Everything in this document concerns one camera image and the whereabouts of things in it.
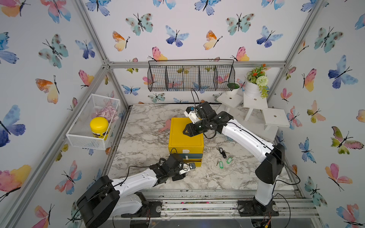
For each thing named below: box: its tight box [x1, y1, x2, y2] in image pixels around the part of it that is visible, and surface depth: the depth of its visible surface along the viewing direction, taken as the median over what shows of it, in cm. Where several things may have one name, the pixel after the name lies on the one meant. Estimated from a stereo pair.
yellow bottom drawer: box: [183, 158, 203, 168], surface depth 87 cm
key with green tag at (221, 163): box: [216, 158, 224, 170], surface depth 93 cm
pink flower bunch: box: [90, 105, 119, 123], surface depth 71 cm
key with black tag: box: [216, 146, 231, 159], surface depth 97 cm
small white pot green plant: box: [225, 82, 240, 97], surface depth 104 cm
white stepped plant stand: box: [215, 92, 290, 143], surface depth 98 cm
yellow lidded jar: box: [89, 116, 109, 140], surface depth 66 cm
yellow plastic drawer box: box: [168, 117, 205, 154], surface depth 76 cm
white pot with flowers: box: [244, 63, 269, 99], surface depth 88 cm
